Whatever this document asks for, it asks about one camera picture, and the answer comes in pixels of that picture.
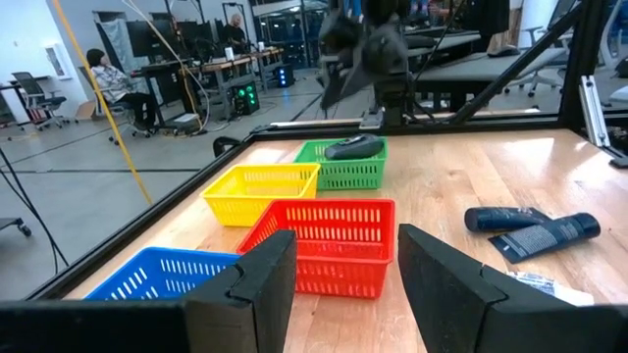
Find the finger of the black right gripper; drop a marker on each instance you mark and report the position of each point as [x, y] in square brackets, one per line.
[363, 71]
[333, 83]

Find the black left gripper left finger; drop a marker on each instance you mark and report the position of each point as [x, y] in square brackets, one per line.
[265, 294]

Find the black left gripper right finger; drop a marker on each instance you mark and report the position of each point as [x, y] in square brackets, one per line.
[451, 304]

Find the dark grey plastic bottle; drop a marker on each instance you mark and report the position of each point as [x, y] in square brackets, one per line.
[353, 148]

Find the dark blue cosmetic tube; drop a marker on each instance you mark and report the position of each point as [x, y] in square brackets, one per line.
[490, 219]
[549, 237]

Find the white toothpaste tube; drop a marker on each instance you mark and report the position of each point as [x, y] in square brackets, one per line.
[569, 296]

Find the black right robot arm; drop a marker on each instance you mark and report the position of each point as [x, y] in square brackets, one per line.
[392, 93]

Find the computer tower blue lights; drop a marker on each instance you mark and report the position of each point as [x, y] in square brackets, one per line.
[284, 76]

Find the red plastic basket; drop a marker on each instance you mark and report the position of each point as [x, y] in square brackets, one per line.
[343, 274]

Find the computer tower green lights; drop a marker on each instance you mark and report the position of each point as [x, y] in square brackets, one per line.
[245, 98]

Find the green plastic basket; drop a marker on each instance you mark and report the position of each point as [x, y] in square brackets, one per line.
[348, 176]

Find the yellow plastic basket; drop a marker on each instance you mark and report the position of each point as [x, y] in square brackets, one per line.
[230, 206]

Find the blue plastic basket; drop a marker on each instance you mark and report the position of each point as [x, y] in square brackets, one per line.
[162, 274]

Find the person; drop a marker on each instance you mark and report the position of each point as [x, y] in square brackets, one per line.
[115, 83]
[235, 34]

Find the grey workbench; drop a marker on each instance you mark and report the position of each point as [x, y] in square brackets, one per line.
[471, 73]

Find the wooden top desk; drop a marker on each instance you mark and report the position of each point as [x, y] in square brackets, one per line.
[221, 64]

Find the black computer mouse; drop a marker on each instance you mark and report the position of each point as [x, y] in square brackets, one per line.
[504, 51]

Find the black monitor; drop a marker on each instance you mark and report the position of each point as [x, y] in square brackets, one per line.
[142, 39]

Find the brown cardboard box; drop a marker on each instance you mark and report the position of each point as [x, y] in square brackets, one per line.
[87, 110]

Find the black caster wheel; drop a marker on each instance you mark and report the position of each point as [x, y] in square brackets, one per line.
[22, 229]

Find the grey office chair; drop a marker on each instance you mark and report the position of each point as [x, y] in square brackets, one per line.
[34, 93]

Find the black table frame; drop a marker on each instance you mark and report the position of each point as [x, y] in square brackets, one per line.
[147, 218]

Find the silver aluminium bracket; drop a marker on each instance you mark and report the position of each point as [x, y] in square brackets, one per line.
[593, 113]

